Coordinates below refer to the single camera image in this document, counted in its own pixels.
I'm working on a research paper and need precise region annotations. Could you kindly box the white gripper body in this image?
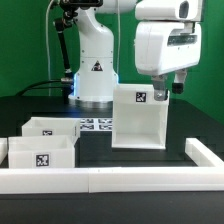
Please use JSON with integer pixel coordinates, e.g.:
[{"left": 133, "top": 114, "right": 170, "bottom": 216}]
[{"left": 135, "top": 22, "right": 202, "bottom": 76}]

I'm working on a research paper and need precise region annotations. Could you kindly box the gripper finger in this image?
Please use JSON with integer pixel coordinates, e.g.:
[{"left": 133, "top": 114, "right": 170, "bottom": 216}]
[
  {"left": 172, "top": 69, "right": 187, "bottom": 93},
  {"left": 151, "top": 75, "right": 168, "bottom": 101}
]

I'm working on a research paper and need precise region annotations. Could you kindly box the white drawer cabinet frame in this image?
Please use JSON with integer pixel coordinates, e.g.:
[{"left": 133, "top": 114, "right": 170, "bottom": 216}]
[{"left": 112, "top": 84, "right": 169, "bottom": 150}]

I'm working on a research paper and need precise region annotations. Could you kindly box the white drawer box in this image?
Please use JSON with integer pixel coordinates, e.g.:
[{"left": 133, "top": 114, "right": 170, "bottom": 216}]
[
  {"left": 22, "top": 117, "right": 80, "bottom": 137},
  {"left": 8, "top": 135, "right": 75, "bottom": 169}
]

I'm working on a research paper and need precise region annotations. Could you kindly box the white front drawer box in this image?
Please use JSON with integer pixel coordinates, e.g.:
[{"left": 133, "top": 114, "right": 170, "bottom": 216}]
[{"left": 8, "top": 135, "right": 75, "bottom": 169}]

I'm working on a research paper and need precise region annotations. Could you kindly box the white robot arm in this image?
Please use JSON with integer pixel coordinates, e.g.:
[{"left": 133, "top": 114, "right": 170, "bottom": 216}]
[{"left": 55, "top": 0, "right": 204, "bottom": 103}]

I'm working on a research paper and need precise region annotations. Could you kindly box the printed marker sheet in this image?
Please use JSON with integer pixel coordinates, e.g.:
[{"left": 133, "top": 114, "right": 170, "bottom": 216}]
[{"left": 80, "top": 118, "right": 112, "bottom": 131}]

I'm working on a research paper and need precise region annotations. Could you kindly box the black cable bundle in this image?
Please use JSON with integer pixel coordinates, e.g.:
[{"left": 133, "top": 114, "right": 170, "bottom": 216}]
[{"left": 14, "top": 18, "right": 75, "bottom": 98}]

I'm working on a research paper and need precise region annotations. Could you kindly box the white workspace border frame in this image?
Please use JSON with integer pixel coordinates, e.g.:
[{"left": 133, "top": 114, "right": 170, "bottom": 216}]
[{"left": 0, "top": 138, "right": 224, "bottom": 194}]

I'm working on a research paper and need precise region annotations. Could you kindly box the white thin cable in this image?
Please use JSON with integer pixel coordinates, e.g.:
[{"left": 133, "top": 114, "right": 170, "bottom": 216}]
[{"left": 44, "top": 0, "right": 56, "bottom": 97}]

